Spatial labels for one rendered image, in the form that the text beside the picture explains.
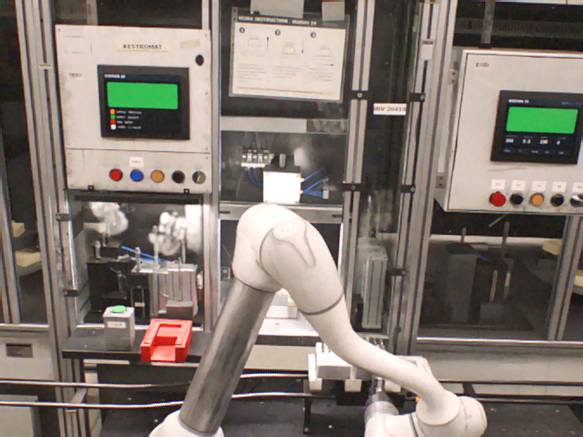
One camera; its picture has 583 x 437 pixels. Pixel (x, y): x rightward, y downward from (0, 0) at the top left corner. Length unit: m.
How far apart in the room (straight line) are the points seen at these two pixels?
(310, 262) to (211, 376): 0.40
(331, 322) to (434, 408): 0.36
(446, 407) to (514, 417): 0.71
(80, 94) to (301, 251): 0.90
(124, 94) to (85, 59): 0.14
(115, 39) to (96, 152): 0.32
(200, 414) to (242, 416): 0.56
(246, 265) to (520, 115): 0.91
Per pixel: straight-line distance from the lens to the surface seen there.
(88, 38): 1.79
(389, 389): 1.85
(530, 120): 1.83
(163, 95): 1.73
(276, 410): 2.03
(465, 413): 1.52
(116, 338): 1.89
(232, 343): 1.37
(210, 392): 1.43
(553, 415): 2.23
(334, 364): 1.80
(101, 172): 1.84
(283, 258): 1.16
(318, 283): 1.18
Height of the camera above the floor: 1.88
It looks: 19 degrees down
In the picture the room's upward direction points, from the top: 2 degrees clockwise
